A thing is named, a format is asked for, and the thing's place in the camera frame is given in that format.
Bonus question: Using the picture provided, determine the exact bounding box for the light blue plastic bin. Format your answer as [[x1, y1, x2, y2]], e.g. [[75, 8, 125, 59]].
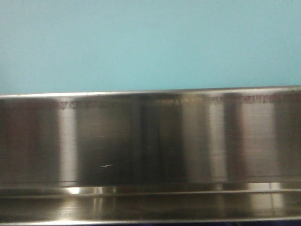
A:
[[0, 0, 301, 94]]

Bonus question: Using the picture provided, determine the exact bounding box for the stainless steel shelf front rail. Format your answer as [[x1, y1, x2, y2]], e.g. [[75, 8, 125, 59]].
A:
[[0, 86, 301, 226]]

